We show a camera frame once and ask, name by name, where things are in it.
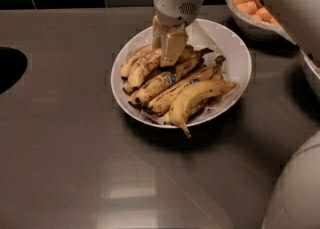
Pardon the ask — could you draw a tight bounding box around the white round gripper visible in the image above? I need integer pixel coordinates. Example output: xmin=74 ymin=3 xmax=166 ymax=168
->
xmin=152 ymin=0 xmax=204 ymax=67

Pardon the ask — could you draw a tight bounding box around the spotted brown banana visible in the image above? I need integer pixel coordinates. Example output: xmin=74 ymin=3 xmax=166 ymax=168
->
xmin=123 ymin=45 xmax=213 ymax=90

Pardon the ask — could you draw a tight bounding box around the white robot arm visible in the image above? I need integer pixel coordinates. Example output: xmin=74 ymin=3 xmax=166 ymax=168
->
xmin=153 ymin=0 xmax=320 ymax=229

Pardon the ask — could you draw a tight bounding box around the white paper bowl liner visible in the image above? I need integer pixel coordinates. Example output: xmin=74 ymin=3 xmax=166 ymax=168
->
xmin=186 ymin=19 xmax=251 ymax=127

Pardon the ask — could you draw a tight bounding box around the large white banana bowl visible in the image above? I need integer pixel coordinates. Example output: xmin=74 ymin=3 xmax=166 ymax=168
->
xmin=110 ymin=19 xmax=252 ymax=129

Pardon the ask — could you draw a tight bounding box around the long banana blue sticker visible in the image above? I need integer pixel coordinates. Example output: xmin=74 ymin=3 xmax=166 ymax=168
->
xmin=128 ymin=53 xmax=202 ymax=106

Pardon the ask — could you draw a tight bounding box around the leftmost spotted banana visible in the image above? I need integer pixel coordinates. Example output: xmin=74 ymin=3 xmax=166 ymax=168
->
xmin=120 ymin=44 xmax=153 ymax=78

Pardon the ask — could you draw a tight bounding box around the spotted banana with sticker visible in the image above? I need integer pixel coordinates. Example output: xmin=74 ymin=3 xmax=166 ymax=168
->
xmin=146 ymin=56 xmax=226 ymax=116

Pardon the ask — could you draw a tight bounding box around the small hidden left banana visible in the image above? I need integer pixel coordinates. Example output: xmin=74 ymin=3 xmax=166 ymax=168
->
xmin=122 ymin=81 xmax=134 ymax=95

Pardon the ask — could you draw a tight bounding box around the front yellow banana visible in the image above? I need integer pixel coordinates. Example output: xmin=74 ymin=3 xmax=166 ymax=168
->
xmin=169 ymin=80 xmax=235 ymax=138

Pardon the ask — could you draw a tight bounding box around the bottom hidden banana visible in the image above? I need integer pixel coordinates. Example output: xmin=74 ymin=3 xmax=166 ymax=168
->
xmin=162 ymin=96 xmax=221 ymax=125

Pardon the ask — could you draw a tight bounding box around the white bowl of oranges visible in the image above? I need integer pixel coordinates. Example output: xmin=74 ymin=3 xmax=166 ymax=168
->
xmin=225 ymin=0 xmax=280 ymax=41

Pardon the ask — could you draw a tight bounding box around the white bowl at right edge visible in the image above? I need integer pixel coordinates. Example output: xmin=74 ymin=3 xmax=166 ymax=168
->
xmin=301 ymin=52 xmax=320 ymax=102

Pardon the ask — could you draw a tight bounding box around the paper liner under oranges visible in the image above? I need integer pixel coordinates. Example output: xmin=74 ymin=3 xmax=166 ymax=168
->
xmin=226 ymin=0 xmax=295 ymax=44

